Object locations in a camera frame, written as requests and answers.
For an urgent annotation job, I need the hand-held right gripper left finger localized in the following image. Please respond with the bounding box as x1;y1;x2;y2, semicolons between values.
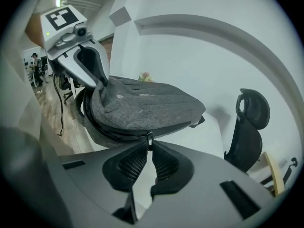
59;140;153;216

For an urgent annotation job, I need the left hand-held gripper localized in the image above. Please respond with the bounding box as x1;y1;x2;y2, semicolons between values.
39;5;110;89

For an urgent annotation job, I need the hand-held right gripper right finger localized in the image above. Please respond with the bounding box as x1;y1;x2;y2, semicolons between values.
139;141;284;228

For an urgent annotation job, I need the dark grey backpack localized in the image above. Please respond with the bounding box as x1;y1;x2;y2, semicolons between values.
75;75;206;152

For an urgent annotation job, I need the person's left forearm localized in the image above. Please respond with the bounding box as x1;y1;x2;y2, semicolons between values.
24;13;46;49

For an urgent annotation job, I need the black swivel chair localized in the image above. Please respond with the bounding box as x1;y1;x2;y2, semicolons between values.
58;74;75;105

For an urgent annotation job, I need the white table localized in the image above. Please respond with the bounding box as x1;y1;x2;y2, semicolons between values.
152;112;226;162

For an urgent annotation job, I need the small potted flower plant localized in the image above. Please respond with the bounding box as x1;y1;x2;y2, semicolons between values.
138;71;155;83

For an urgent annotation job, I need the yellow wooden desk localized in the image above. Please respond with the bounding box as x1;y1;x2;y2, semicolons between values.
260;151;286;197

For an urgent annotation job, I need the black office chair with armrests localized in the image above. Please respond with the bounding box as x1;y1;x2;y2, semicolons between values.
224;88;271;173

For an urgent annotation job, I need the black high-back office chair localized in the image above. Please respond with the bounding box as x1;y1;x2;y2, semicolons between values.
281;157;299;190

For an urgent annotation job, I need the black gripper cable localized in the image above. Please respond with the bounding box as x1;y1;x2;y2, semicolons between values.
53;73;67;137

